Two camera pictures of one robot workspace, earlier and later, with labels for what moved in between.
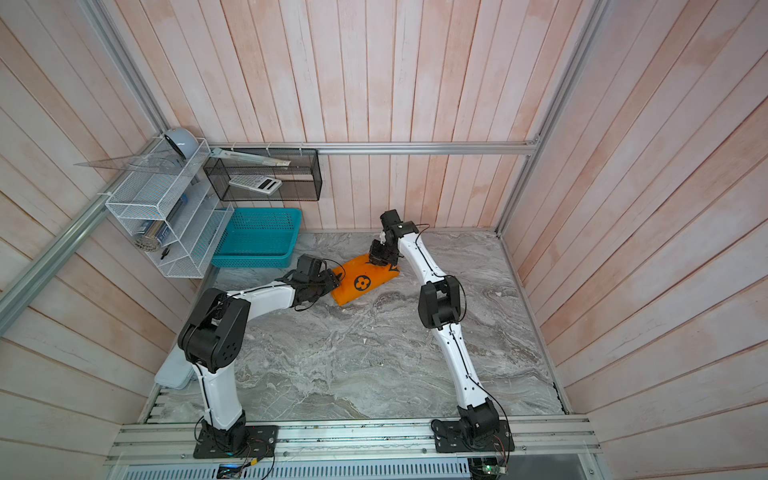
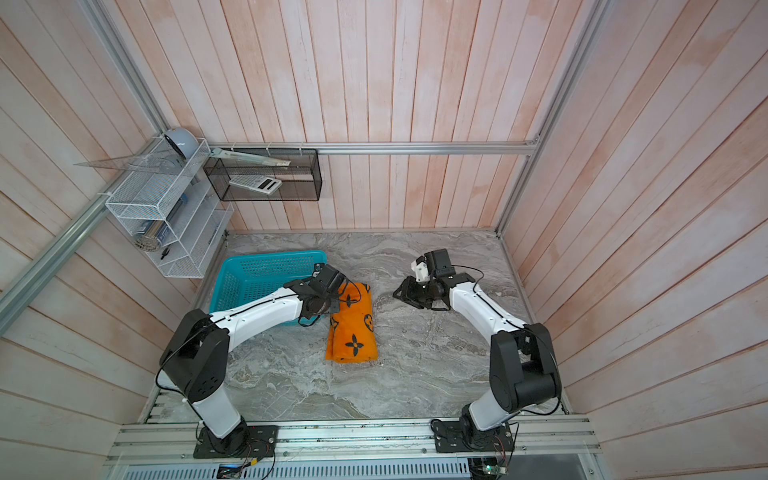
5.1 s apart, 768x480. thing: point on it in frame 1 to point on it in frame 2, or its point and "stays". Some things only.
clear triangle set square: x=159 y=162 stays
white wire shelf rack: x=172 y=203 stays
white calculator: x=260 y=183 stays
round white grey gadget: x=184 y=141 stays
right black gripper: x=375 y=258 to x=407 y=295
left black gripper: x=331 y=281 to x=335 y=299
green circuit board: x=494 y=469 stays
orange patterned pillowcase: x=358 y=276 to x=352 y=337
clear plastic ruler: x=217 y=152 stays
